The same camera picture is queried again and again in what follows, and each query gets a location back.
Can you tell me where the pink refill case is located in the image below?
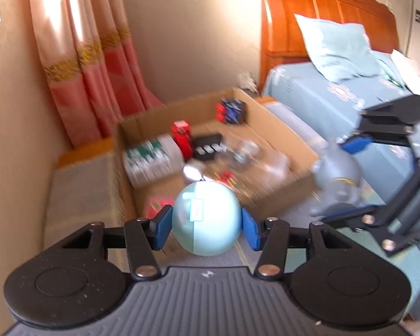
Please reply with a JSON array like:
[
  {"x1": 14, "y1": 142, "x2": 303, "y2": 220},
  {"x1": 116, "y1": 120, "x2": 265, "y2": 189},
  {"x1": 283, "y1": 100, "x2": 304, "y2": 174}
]
[{"x1": 143, "y1": 196, "x2": 174, "y2": 219}]

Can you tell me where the grey animal figurine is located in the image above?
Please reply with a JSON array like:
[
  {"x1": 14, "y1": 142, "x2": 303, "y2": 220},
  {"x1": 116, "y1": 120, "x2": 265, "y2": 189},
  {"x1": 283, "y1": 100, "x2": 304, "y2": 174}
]
[{"x1": 310, "y1": 140, "x2": 365, "y2": 217}]

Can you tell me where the light blue egg case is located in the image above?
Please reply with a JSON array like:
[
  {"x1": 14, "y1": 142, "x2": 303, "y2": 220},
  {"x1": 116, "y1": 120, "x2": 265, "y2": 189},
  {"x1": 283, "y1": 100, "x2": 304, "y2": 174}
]
[{"x1": 172, "y1": 181, "x2": 242, "y2": 256}]

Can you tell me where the clear plastic jar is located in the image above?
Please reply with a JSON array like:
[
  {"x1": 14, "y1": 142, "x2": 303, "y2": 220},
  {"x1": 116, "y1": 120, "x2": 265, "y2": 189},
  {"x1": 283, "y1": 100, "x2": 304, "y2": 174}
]
[{"x1": 252, "y1": 150, "x2": 290, "y2": 186}]

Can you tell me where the golden capsule bottle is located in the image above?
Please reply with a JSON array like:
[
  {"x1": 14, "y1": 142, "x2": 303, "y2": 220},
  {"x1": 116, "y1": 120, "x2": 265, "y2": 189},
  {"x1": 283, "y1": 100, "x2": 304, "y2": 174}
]
[{"x1": 182, "y1": 159, "x2": 252, "y2": 197}]

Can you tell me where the white green medicine bottle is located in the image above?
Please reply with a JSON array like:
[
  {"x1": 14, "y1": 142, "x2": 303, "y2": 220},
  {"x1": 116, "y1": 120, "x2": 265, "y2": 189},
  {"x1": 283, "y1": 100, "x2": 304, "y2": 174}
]
[{"x1": 122, "y1": 134, "x2": 185, "y2": 189}]

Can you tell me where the black remote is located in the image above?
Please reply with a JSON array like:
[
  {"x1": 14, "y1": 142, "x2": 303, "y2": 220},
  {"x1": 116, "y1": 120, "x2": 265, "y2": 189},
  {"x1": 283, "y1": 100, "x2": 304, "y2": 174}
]
[{"x1": 192, "y1": 133, "x2": 223, "y2": 162}]

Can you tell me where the dark blue toy block car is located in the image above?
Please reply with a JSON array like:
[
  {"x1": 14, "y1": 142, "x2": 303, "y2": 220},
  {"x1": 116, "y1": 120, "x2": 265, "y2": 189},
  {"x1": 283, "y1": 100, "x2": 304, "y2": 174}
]
[{"x1": 215, "y1": 99, "x2": 246, "y2": 124}]

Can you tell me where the blue floral bed sheet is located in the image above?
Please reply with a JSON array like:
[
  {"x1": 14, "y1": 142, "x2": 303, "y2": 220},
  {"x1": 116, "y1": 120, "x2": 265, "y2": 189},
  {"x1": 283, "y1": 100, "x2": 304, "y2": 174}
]
[{"x1": 262, "y1": 51, "x2": 420, "y2": 201}]

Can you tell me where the light blue pillow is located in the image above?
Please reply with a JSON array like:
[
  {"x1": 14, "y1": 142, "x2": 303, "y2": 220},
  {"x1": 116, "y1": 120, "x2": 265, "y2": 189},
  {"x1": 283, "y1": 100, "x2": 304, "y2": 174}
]
[{"x1": 294, "y1": 15, "x2": 381, "y2": 83}]

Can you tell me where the open cardboard box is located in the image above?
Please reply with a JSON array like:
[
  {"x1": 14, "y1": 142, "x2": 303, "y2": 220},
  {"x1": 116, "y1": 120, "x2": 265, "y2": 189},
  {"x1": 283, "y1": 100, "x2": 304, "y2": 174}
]
[{"x1": 114, "y1": 88, "x2": 318, "y2": 221}]

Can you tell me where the pink patterned curtain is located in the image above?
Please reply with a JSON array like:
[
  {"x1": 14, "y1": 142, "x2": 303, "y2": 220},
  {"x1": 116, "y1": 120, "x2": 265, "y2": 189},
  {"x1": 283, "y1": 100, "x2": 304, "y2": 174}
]
[{"x1": 30, "y1": 0, "x2": 161, "y2": 147}]

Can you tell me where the wooden bed headboard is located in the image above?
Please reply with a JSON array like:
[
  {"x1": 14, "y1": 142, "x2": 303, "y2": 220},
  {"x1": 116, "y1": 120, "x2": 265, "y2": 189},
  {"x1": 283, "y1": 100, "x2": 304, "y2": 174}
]
[{"x1": 259, "y1": 0, "x2": 400, "y2": 89}]

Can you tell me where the white wall charger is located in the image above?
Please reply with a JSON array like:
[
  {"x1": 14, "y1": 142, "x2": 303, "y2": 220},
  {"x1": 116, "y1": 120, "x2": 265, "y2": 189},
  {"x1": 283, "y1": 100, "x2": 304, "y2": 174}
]
[{"x1": 238, "y1": 73, "x2": 258, "y2": 94}]

